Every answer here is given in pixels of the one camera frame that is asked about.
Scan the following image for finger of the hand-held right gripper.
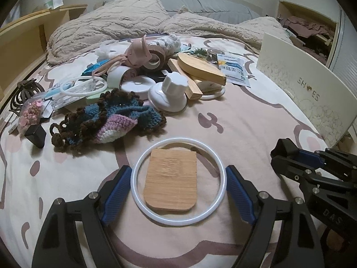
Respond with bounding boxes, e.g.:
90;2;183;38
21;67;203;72
270;156;357;199
270;138;357;174

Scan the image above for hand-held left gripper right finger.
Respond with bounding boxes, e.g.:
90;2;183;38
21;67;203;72
225;165;326;268

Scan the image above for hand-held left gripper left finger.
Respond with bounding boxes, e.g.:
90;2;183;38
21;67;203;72
31;165;133;268

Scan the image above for rounded wooden board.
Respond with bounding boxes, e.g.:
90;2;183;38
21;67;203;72
143;149;198;214

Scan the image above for white silicone ring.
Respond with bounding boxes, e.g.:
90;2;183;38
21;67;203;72
199;86;226;100
130;137;225;226
58;75;108;97

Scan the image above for brown blue pink crochet piece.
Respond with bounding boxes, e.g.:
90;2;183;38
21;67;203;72
50;89;167;153

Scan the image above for white shoe box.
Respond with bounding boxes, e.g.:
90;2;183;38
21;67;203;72
256;32;357;149

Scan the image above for small black box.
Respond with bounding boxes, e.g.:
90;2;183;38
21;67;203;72
25;124;47;149

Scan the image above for white knob suction cup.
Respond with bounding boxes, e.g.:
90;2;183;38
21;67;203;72
147;72;189;115

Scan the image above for boat-shaped wooden tray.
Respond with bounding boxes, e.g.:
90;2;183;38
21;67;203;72
177;52;226;86

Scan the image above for pale green case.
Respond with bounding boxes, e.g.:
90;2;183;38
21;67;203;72
85;93;106;104

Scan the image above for white round lid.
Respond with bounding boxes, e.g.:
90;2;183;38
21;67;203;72
120;75;156;100

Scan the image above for white blue medicine packet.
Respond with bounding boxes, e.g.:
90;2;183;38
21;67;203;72
215;52;252;88

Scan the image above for clear plastic packet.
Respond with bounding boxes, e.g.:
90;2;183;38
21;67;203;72
46;81;92;109

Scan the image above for bag of pink beads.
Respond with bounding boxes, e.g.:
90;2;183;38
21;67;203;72
17;98;46;136

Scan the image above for white cylindrical cup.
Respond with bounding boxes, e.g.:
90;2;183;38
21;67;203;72
107;66;138;88

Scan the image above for long wooden block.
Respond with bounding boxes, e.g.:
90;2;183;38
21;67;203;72
167;59;203;100

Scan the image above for black round tin white sticker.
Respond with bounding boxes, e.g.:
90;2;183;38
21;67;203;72
143;70;171;84

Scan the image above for blue plastic packet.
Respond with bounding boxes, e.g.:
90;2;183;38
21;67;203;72
82;60;110;76

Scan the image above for pile of pink clothes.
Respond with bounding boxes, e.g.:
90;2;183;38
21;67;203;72
280;15;336;62

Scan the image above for brown hair claw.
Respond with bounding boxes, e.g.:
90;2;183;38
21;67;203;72
10;80;46;113

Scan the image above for white cotton fluff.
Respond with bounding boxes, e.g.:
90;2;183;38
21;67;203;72
95;45;119;60

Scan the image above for open closet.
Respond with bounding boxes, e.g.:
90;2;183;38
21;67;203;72
276;0;344;68

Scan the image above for white knitted fluffy item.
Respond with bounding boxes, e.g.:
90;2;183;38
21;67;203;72
147;33;182;54

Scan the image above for beige textured blanket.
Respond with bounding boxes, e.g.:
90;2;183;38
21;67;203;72
46;0;292;65

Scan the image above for grey pillow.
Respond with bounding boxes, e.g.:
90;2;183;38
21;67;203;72
103;0;261;21

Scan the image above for wooden bedside shelf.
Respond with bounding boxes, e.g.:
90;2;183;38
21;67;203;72
0;4;88;112

